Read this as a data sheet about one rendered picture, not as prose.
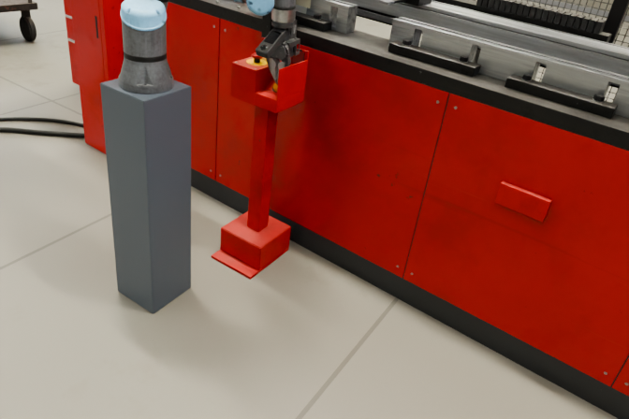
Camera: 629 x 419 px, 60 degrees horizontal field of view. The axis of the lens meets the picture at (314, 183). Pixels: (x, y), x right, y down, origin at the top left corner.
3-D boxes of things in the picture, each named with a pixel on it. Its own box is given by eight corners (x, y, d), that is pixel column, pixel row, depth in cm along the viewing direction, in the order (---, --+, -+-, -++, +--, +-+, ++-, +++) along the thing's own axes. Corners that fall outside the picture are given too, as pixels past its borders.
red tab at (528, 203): (493, 202, 166) (500, 182, 163) (496, 199, 167) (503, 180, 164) (542, 222, 159) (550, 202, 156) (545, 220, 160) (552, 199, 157)
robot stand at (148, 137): (153, 314, 184) (143, 101, 146) (117, 291, 192) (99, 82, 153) (191, 287, 198) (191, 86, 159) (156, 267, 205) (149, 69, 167)
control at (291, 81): (229, 95, 187) (231, 44, 178) (258, 85, 199) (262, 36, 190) (276, 113, 178) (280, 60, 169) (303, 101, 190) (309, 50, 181)
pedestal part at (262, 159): (246, 226, 214) (255, 98, 188) (255, 220, 219) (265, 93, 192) (258, 232, 212) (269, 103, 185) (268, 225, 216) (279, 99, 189)
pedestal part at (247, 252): (211, 257, 214) (212, 233, 208) (251, 230, 233) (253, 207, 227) (250, 280, 205) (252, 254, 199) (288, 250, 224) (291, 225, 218)
